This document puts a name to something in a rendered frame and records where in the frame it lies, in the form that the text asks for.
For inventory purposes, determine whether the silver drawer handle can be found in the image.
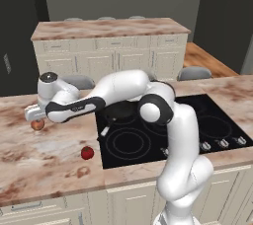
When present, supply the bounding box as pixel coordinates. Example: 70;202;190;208
10;200;44;212

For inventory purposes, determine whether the brown onion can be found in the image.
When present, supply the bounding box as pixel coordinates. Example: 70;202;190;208
31;118;46;131

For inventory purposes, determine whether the cream drawer front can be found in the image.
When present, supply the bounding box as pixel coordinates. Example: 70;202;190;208
0;192;91;219

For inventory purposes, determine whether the cream cupboard door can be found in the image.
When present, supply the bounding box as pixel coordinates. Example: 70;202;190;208
106;183;166;225
31;215;91;225
192;164;253;225

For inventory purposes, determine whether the black pan with white-tipped handle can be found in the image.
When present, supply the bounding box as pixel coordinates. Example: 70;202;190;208
100;100;141;138

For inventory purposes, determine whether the dark tall cabinet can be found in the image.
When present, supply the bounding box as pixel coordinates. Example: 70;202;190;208
0;0;51;98

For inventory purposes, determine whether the black hob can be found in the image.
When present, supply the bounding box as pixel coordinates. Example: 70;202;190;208
94;93;253;170

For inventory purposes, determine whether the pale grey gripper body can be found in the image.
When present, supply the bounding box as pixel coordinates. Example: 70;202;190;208
24;103;47;122

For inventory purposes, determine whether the cream island with marble top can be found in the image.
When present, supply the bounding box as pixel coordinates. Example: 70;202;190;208
30;17;193;83

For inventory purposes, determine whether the red tomato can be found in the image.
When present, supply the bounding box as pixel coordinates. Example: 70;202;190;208
80;146;96;161

